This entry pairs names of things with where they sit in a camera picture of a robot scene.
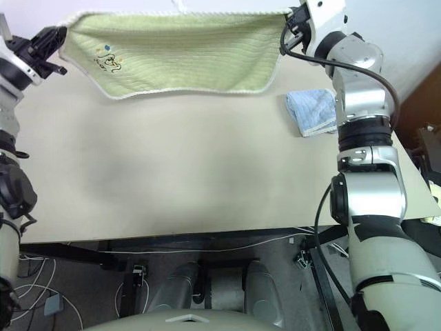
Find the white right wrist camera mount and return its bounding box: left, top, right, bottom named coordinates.
left=298, top=0, right=348, bottom=57

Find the small grey floor box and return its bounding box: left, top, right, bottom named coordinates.
left=43, top=298, right=65, bottom=317

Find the black metal table frame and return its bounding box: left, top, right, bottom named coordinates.
left=19, top=224, right=352, bottom=331

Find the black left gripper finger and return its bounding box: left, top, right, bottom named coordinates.
left=34, top=34, right=67, bottom=62
left=31, top=25, right=68, bottom=43

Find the grey block between shells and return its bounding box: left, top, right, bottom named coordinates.
left=207, top=266, right=247, bottom=310

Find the long white cable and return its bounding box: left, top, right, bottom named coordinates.
left=67, top=225, right=315, bottom=257

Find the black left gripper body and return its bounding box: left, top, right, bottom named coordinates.
left=6, top=33, right=68, bottom=79

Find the pale grey robot torso cover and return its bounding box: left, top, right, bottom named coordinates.
left=81, top=307, right=287, bottom=331

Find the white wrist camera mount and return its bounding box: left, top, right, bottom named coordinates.
left=0, top=13, right=43, bottom=88
left=298, top=0, right=348, bottom=57

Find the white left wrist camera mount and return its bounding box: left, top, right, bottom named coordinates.
left=0, top=13, right=43, bottom=88

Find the green towel with embroidery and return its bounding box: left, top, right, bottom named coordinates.
left=57, top=7, right=294, bottom=101

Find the dark equipment beside table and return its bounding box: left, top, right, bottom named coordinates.
left=410, top=123, right=441, bottom=194

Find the dark grey rounded shell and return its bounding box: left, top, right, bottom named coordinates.
left=150, top=261, right=201, bottom=312
left=240, top=259, right=287, bottom=329

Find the folded light blue towel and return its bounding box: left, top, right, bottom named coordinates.
left=285, top=88, right=338, bottom=138

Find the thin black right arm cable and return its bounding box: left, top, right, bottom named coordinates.
left=313, top=183, right=356, bottom=306

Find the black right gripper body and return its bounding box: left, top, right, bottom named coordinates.
left=283, top=10, right=314, bottom=54

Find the looped white floor cable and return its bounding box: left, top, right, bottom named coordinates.
left=10, top=257, right=84, bottom=331

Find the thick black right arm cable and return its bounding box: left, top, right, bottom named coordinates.
left=280, top=24, right=401, bottom=130

